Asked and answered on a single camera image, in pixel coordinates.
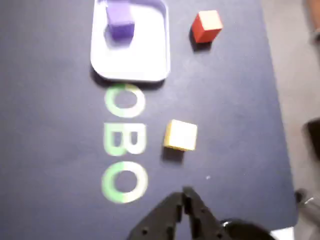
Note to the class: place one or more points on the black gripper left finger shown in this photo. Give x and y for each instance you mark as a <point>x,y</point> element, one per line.
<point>160,220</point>

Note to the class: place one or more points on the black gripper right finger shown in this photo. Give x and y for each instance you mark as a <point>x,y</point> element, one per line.
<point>202,220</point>

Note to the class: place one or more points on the yellow wooden cube block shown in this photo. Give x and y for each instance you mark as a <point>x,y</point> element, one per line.
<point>181,136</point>

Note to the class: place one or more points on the orange wooden cube block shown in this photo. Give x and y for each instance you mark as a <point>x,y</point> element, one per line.
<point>206,27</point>

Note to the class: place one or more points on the white rounded rectangular tray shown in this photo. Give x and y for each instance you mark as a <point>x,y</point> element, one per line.
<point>140,62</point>

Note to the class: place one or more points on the dark mat with WOWROBO print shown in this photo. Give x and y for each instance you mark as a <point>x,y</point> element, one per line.
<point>50,125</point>

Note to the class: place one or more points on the purple wooden cube block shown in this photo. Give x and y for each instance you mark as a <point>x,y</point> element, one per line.
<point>120,22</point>

